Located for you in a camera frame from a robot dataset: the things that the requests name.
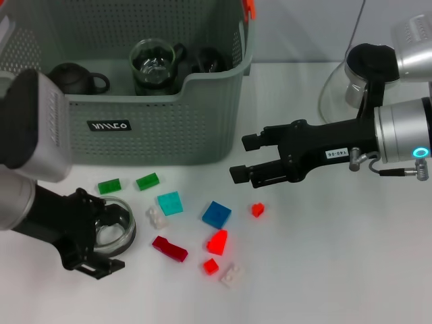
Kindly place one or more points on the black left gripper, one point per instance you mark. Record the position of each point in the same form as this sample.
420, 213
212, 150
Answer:
60, 219

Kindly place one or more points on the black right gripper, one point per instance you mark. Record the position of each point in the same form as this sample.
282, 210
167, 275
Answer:
320, 141

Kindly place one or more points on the glass teacup with black holder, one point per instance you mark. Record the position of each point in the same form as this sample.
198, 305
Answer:
153, 60
158, 88
118, 236
207, 60

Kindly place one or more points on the grey perforated plastic storage bin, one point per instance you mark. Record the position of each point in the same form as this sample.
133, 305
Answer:
168, 135

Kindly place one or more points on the small notched red brick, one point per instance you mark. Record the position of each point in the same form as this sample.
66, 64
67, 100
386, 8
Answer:
258, 210

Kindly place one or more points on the green toy brick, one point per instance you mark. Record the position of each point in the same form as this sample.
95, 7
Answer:
147, 182
109, 186

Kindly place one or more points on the white studded toy brick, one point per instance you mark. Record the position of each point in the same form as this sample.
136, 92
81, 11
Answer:
157, 218

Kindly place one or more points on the dark red long brick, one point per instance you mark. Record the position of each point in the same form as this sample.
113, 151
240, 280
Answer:
168, 248

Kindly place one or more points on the blue square toy brick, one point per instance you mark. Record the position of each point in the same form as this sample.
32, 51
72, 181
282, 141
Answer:
216, 214

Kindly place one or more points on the cyan sloped toy brick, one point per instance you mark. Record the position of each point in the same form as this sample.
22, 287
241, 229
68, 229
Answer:
170, 204

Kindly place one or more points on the red sloped toy brick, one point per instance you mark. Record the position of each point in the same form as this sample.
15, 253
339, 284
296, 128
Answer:
217, 242

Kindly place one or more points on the small red cube brick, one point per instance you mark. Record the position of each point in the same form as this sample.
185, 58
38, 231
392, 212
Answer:
211, 266

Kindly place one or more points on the white flat toy plate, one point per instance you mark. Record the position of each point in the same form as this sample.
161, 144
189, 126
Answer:
231, 276

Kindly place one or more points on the dark clay teapot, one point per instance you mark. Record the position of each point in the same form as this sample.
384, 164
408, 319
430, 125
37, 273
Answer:
77, 81

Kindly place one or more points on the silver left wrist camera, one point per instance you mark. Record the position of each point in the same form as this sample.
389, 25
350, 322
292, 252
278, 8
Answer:
27, 125

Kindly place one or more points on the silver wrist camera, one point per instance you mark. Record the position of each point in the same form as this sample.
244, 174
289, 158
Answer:
415, 50
27, 125

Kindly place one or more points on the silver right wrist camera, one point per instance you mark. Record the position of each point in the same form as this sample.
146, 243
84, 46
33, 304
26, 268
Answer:
415, 50

